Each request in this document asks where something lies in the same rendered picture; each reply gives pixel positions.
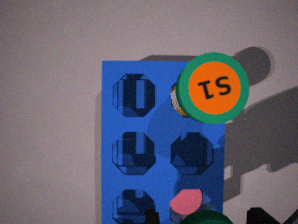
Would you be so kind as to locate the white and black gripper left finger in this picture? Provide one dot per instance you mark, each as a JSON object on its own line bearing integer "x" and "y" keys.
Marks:
{"x": 152, "y": 217}

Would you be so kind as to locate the blue tube rack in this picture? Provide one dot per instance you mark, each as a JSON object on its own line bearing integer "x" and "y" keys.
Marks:
{"x": 140, "y": 132}

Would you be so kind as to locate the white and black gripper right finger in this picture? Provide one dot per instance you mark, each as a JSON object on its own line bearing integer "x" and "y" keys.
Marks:
{"x": 256, "y": 215}

